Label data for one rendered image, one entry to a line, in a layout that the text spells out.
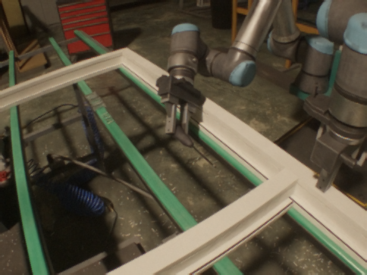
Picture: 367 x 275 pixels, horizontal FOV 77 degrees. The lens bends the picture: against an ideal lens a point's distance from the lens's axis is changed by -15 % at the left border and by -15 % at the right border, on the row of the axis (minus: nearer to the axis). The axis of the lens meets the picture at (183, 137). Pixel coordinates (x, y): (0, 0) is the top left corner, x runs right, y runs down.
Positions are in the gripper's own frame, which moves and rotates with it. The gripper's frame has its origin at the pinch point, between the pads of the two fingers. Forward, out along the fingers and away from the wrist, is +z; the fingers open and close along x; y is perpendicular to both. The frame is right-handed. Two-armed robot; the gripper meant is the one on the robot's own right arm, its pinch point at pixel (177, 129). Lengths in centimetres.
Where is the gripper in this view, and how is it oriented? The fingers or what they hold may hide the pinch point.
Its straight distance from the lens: 73.8
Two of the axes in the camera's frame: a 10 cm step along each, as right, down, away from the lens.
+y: 7.4, -1.1, -6.6
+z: -0.8, 9.7, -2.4
